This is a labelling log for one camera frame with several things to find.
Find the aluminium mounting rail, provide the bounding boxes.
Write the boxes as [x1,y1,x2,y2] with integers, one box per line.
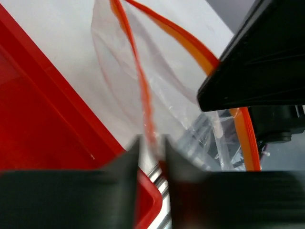
[135,166,172,229]

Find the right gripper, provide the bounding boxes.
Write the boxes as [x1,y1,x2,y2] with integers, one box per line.
[197,0,305,143]

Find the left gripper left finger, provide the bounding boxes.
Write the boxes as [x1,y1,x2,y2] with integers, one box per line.
[0,136,141,229]

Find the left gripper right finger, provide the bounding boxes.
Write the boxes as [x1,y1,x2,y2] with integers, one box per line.
[164,137,305,229]

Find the red plastic tray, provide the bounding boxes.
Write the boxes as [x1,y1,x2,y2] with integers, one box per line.
[0,4,163,229]

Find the clear zip top bag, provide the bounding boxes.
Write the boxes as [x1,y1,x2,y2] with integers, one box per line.
[91,0,261,171]

